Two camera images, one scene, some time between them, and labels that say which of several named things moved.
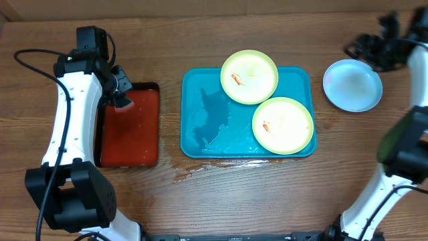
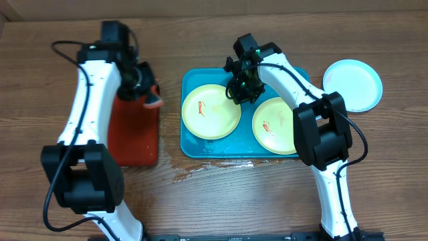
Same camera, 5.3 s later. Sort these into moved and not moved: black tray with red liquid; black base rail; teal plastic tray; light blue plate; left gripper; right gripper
Moved: left gripper; right gripper
Not moved: black tray with red liquid; light blue plate; black base rail; teal plastic tray
